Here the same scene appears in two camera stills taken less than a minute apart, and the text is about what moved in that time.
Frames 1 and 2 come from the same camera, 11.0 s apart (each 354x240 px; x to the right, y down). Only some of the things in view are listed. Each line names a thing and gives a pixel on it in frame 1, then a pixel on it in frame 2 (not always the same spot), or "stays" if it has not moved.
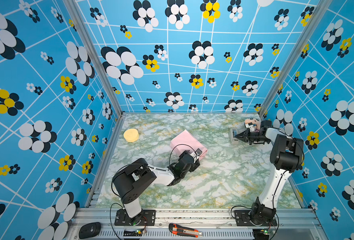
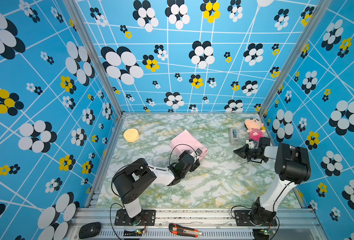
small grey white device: x=233 y=141 stays
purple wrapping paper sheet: x=186 y=141 stays
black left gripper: x=195 y=166 stays
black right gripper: x=245 y=138 to x=243 y=151
